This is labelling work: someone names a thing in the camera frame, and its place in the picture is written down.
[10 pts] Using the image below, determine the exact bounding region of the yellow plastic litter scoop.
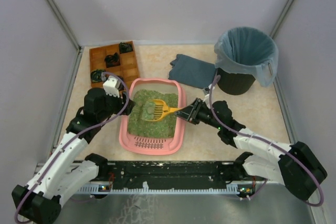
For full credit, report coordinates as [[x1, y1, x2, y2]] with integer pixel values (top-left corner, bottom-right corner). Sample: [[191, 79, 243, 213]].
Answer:
[[145, 99, 182, 122]]

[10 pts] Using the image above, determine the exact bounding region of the pink litter box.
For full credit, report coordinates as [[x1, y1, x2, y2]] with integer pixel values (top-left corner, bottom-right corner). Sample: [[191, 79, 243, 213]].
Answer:
[[119, 78, 186, 155]]

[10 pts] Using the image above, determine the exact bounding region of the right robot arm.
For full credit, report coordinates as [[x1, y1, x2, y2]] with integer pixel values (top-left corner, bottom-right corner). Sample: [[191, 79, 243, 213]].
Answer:
[[174, 98, 328, 206]]

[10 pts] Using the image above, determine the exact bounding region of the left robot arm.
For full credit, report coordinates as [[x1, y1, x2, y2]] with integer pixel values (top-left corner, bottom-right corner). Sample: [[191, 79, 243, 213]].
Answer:
[[12, 88, 134, 223]]

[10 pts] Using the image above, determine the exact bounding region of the green cat litter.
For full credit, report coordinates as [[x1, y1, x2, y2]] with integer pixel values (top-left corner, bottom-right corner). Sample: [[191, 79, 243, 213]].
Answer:
[[128, 89, 179, 138]]

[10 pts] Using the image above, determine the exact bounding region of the black green coiled item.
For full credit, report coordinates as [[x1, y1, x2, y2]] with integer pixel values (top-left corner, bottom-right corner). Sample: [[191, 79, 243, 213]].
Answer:
[[90, 69, 106, 83]]

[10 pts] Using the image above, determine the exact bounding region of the black trash bin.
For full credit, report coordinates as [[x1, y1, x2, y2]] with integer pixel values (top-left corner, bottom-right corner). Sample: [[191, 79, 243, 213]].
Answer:
[[217, 68, 256, 95]]

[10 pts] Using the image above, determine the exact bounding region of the folded grey-blue cloth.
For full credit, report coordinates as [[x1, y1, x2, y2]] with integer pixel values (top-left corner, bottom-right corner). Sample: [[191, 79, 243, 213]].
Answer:
[[168, 54, 216, 89]]

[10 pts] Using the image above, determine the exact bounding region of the black coiled item middle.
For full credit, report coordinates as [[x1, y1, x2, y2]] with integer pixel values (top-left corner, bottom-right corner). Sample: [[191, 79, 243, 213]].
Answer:
[[104, 52, 120, 68]]

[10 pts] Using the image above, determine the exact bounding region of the wooden compartment tray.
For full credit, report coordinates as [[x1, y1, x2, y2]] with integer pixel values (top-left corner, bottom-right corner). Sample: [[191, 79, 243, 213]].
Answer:
[[89, 41, 140, 88]]

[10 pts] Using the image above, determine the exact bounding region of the black coiled item top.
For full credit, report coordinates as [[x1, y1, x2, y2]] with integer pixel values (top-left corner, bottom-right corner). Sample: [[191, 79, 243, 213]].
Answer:
[[119, 42, 133, 54]]

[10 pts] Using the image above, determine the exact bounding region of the blue plastic bin liner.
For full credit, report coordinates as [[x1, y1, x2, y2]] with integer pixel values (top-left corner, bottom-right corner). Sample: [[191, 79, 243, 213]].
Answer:
[[214, 27, 279, 87]]

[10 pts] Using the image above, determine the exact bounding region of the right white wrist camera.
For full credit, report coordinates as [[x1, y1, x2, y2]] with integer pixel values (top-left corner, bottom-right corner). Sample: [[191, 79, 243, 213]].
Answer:
[[203, 84, 214, 102]]

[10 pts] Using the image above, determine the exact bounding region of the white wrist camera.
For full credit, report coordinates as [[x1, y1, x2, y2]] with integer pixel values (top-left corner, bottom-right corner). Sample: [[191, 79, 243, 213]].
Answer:
[[103, 76, 121, 98], [203, 84, 214, 102]]

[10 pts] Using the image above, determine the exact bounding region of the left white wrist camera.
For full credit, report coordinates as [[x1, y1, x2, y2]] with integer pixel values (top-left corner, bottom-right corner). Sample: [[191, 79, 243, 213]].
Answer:
[[103, 76, 121, 98]]

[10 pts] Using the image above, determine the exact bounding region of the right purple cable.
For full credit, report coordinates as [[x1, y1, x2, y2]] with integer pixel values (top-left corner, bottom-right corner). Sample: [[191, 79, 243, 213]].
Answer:
[[209, 74, 325, 207]]

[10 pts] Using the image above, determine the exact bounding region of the purple cable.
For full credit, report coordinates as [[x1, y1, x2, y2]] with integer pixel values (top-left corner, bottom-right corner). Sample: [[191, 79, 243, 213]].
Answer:
[[13, 71, 131, 223], [209, 74, 325, 207]]

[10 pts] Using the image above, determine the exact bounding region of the black metal base rail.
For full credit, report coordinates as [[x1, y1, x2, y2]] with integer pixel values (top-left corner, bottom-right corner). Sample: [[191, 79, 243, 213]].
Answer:
[[56, 159, 266, 196]]

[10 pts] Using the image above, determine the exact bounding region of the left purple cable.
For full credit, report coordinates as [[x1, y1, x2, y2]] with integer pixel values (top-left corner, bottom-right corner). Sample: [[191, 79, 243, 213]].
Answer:
[[13, 71, 131, 223]]

